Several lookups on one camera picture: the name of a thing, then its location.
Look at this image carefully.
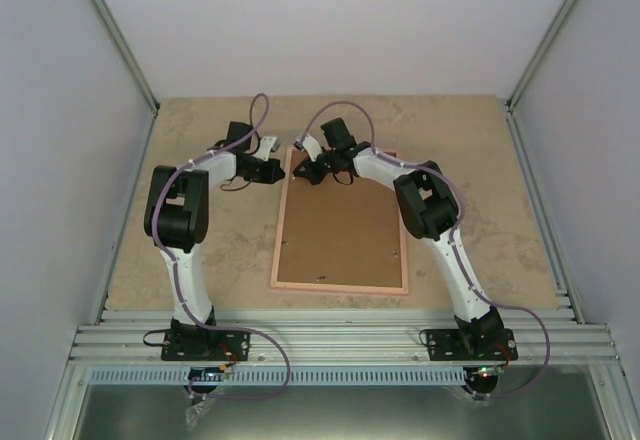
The brown backing board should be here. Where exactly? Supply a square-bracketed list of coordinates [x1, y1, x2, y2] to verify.
[277, 148, 405, 289]

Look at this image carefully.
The right aluminium corner post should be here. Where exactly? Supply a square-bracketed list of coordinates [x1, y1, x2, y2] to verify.
[505, 0, 580, 113]

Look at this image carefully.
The aluminium corner post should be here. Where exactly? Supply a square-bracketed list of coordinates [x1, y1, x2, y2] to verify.
[89, 0, 160, 116]
[505, 0, 580, 113]

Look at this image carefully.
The aluminium rail base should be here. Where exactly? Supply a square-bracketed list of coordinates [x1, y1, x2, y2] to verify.
[69, 308, 619, 366]

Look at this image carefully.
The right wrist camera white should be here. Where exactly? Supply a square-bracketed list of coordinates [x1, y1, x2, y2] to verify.
[294, 134, 325, 162]

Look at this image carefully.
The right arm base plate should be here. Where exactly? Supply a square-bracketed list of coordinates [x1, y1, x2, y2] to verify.
[419, 329, 519, 362]

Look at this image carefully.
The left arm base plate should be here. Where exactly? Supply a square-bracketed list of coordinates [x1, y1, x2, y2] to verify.
[160, 330, 251, 363]

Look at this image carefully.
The pink picture frame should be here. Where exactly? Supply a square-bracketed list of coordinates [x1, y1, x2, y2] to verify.
[269, 143, 410, 296]

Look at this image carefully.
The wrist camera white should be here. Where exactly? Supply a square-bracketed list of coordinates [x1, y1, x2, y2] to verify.
[294, 134, 325, 162]
[253, 136, 281, 161]

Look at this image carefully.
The left aluminium corner post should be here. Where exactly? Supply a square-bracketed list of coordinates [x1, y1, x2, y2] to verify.
[89, 0, 160, 116]

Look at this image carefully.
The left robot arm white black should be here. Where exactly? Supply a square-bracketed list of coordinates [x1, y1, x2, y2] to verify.
[144, 122, 285, 359]

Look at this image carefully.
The blue slotted cable duct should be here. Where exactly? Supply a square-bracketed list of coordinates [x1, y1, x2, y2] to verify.
[88, 366, 466, 387]

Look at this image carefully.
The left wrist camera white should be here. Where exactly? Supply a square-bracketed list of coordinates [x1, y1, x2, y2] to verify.
[253, 136, 281, 161]

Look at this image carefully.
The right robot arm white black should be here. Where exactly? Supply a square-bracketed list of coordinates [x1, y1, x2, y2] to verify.
[294, 118, 505, 359]

